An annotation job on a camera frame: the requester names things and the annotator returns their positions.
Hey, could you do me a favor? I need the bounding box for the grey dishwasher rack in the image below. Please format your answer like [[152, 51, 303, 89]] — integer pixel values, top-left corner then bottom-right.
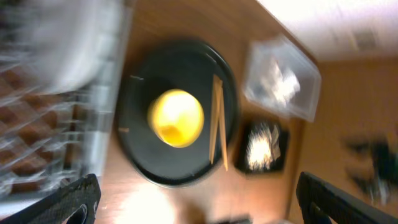
[[1, 0, 132, 217]]

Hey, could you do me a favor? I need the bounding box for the round black tray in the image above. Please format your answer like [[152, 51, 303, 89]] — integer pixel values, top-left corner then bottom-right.
[[116, 39, 240, 187]]

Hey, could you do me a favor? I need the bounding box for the clear plastic bin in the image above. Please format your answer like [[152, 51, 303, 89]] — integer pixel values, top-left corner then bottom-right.
[[243, 36, 322, 122]]

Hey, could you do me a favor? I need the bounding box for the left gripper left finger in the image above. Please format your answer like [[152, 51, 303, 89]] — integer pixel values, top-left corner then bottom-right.
[[1, 174, 101, 224]]

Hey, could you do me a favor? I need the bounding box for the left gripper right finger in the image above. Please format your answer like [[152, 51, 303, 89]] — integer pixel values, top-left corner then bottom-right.
[[296, 172, 397, 224]]

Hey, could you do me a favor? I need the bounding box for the yellow bowl with food scraps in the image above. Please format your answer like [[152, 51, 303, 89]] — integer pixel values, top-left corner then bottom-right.
[[147, 89, 205, 148]]

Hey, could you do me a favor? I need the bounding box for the black rectangular tray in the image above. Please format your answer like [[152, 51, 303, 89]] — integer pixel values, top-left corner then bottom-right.
[[234, 120, 290, 175]]

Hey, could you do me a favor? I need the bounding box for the large white napkin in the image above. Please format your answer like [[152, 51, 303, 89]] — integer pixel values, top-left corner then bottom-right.
[[262, 59, 300, 106]]

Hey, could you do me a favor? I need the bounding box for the wooden chopstick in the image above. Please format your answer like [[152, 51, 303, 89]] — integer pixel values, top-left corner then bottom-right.
[[218, 83, 228, 171], [209, 75, 222, 164]]

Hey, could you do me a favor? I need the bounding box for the pile of food scraps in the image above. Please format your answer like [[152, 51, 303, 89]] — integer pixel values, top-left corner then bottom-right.
[[246, 123, 281, 172]]

